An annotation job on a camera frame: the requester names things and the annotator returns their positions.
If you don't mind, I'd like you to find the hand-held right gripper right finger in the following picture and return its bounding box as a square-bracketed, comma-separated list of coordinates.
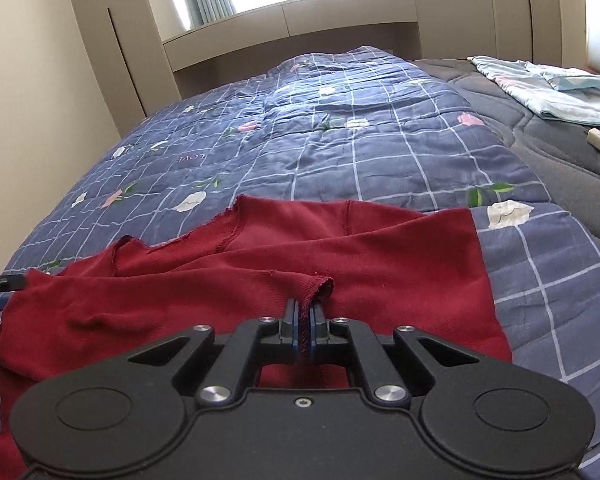
[307, 302, 482, 406]

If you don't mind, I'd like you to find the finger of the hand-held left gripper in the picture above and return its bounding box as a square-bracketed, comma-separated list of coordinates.
[0, 264, 28, 295]

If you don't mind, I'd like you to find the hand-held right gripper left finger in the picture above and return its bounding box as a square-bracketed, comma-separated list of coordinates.
[127, 299, 302, 406]

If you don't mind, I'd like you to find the red garment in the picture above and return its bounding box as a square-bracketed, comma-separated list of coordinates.
[0, 194, 514, 480]

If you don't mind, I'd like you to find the blue plaid floral quilt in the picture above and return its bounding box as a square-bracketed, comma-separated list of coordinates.
[0, 46, 600, 480]

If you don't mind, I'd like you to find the beige built-in wardrobe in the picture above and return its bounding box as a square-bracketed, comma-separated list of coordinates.
[62, 0, 183, 132]

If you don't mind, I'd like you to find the grey quilted mattress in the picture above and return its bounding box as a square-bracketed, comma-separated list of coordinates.
[412, 57, 600, 261]

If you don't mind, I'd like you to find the beige window cabinet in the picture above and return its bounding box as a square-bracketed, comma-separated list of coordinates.
[160, 0, 497, 102]

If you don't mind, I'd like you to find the large light blue folded cloth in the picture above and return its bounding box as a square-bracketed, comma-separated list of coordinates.
[469, 55, 600, 128]

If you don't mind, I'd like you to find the small light blue folded cloth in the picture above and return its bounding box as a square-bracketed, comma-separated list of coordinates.
[540, 62, 600, 93]

